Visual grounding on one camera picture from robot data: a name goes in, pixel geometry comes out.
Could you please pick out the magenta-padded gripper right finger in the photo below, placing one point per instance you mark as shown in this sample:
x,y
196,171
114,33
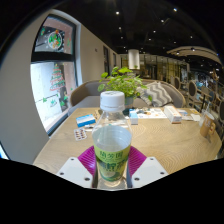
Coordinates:
x,y
150,171

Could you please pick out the clear bottle with green label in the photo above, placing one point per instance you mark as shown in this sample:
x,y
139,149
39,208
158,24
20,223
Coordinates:
x,y
111,140

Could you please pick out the group of dining chairs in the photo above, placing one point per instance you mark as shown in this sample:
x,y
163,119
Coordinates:
x,y
191,90

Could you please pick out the grey curved sofa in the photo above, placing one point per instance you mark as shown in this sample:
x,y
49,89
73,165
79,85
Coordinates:
x,y
86,95

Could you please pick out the group of ceiling lights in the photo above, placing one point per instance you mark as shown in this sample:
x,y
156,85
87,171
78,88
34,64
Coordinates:
x,y
117,12

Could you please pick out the tan paper mug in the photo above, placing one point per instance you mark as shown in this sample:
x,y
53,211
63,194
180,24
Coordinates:
x,y
206,126

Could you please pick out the green potted plant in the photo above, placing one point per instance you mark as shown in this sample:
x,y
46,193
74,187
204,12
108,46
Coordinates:
x,y
123,81

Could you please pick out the blue white card box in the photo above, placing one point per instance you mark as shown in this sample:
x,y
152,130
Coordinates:
x,y
85,120

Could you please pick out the window with festive stickers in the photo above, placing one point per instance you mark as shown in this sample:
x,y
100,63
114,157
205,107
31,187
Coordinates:
x,y
53,100

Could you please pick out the white tissue box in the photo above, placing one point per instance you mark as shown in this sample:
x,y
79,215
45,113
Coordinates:
x,y
172,114

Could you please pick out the grey white chevron pillow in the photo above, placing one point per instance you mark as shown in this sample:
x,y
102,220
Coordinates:
x,y
158,93

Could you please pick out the small light blue box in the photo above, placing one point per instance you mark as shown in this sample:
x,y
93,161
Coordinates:
x,y
133,118

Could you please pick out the white paper napkin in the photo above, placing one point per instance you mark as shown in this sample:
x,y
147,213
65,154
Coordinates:
x,y
195,117

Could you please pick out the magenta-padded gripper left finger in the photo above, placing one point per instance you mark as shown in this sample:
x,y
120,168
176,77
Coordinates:
x,y
75,171

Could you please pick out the white round pillar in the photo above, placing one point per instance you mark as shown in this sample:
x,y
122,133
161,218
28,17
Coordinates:
x,y
134,59

